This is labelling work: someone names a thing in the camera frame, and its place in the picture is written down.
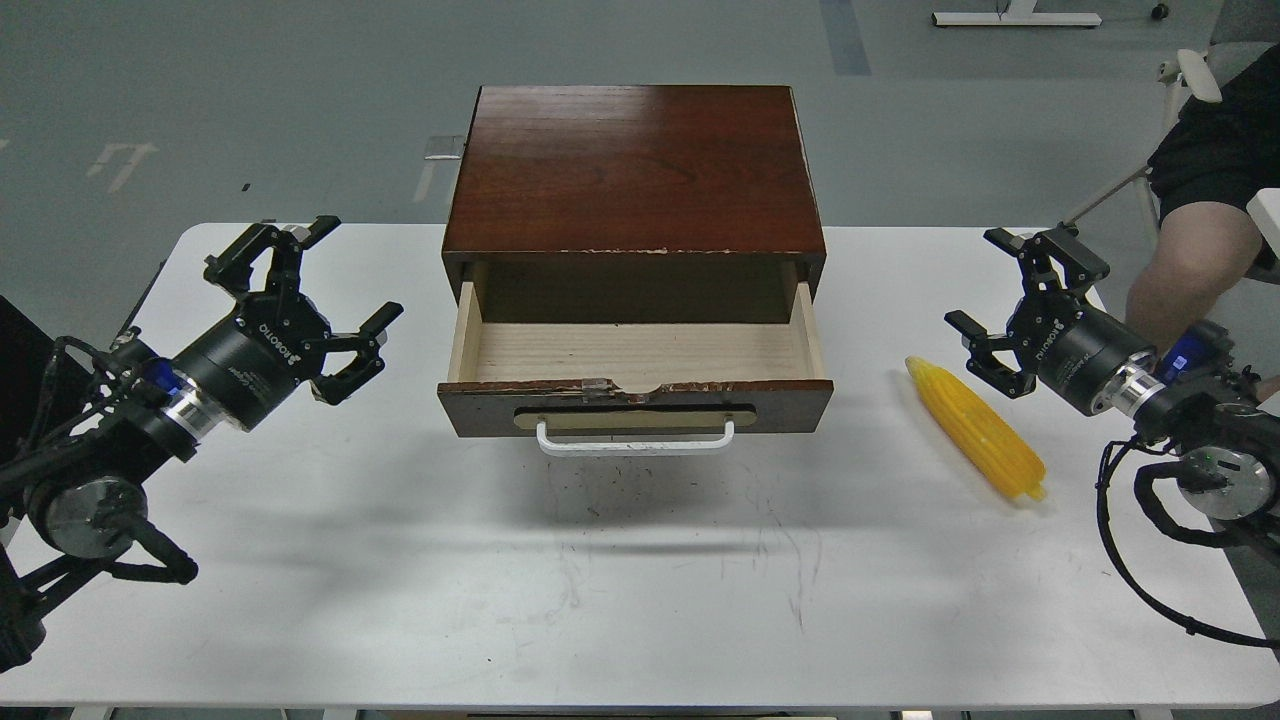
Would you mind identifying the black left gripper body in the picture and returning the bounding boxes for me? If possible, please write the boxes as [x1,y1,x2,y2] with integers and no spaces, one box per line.
[174,291,332,430]

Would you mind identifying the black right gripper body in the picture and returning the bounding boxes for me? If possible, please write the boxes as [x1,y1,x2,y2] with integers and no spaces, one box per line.
[1006,295,1155,416]

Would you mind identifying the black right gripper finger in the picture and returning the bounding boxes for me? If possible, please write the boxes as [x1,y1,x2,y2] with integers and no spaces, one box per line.
[984,225,1110,311]
[943,309,1041,398]

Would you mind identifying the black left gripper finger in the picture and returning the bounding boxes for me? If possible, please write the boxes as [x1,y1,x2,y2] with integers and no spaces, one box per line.
[204,215,342,304]
[310,301,404,406]

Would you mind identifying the yellow corn cob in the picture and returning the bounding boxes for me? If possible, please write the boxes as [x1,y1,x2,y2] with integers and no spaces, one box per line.
[904,356,1047,502]

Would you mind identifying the wooden drawer with white handle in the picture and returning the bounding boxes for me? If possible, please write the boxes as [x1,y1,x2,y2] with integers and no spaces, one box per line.
[436,282,835,438]

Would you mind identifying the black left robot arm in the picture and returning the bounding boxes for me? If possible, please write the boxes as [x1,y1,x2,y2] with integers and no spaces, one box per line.
[3,215,403,670]

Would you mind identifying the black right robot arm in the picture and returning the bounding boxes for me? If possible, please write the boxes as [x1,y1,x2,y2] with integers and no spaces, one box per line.
[945,225,1277,650]

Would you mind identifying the dark wooden drawer cabinet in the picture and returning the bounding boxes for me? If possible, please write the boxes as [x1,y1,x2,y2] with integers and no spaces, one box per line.
[442,85,827,323]

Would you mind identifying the seated person in black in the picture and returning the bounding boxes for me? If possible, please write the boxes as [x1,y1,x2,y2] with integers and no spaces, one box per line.
[1125,46,1279,357]

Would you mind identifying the white stand base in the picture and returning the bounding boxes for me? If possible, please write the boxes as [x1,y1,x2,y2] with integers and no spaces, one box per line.
[931,1,1103,29]

